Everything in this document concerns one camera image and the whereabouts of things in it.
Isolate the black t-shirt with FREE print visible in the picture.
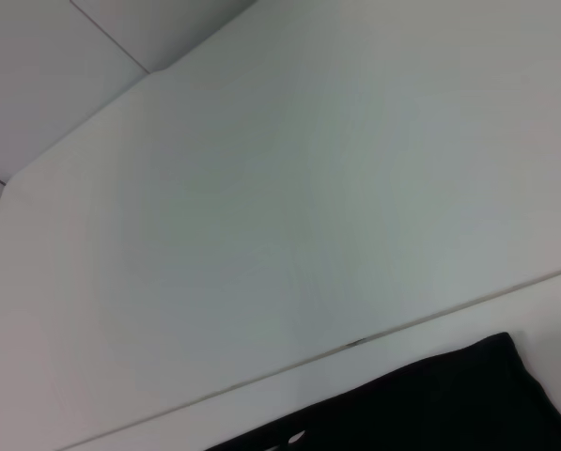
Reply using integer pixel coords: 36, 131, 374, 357
208, 331, 561, 451

